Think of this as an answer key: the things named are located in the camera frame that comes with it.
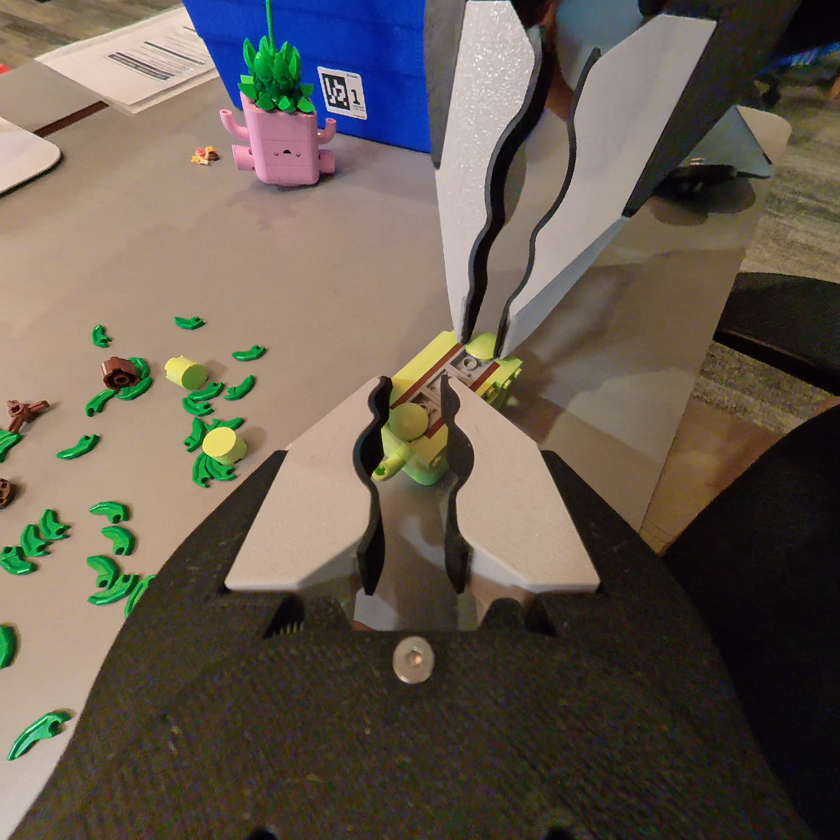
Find scattered green leaf pieces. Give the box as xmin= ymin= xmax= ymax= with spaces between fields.
xmin=0 ymin=315 xmax=269 ymax=762

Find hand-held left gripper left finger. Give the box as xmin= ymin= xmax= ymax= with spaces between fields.
xmin=224 ymin=375 xmax=392 ymax=630

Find laminated paper sheet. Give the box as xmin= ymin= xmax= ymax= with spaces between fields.
xmin=39 ymin=7 xmax=221 ymax=116

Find white book stand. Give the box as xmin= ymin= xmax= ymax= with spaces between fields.
xmin=0 ymin=117 xmax=63 ymax=196

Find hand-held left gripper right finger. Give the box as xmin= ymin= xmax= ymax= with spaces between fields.
xmin=440 ymin=375 xmax=601 ymax=631

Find pink toy brick flowerpot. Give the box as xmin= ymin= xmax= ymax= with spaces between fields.
xmin=220 ymin=0 xmax=337 ymax=188

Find person's right hand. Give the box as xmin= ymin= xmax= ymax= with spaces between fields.
xmin=542 ymin=23 xmax=580 ymax=122

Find black chair armrest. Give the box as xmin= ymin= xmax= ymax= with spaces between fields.
xmin=712 ymin=272 xmax=840 ymax=395

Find blue plastic bin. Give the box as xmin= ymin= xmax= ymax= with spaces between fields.
xmin=182 ymin=0 xmax=434 ymax=155

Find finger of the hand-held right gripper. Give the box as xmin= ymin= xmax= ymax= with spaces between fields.
xmin=497 ymin=14 xmax=718 ymax=358
xmin=433 ymin=0 xmax=546 ymax=345

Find lime green toy brick box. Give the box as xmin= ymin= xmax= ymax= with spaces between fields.
xmin=371 ymin=330 xmax=524 ymax=488

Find brown branch piece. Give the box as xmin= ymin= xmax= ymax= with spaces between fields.
xmin=7 ymin=398 xmax=51 ymax=431

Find lime cylinder brick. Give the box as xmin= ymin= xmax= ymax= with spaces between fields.
xmin=164 ymin=355 xmax=209 ymax=391
xmin=201 ymin=427 xmax=248 ymax=466

